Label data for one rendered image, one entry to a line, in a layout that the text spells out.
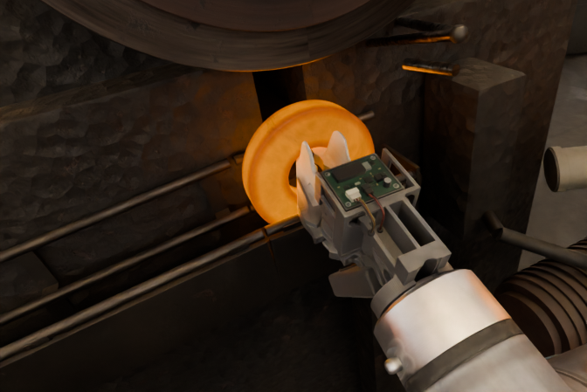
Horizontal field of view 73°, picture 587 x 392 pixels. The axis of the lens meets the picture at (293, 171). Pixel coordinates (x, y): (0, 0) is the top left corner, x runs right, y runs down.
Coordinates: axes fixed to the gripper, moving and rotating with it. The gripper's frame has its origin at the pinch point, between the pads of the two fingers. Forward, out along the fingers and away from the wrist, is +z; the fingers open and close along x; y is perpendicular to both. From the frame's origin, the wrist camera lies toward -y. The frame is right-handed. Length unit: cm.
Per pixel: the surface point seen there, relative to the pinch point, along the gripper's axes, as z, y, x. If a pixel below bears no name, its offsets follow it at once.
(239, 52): 0.0, 14.6, 6.3
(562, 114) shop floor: 57, -95, -163
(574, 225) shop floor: 4, -80, -99
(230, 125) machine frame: 6.5, 2.0, 7.0
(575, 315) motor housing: -24.0, -18.5, -25.9
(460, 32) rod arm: -8.9, 17.1, -8.1
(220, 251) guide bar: -5.2, -4.2, 12.7
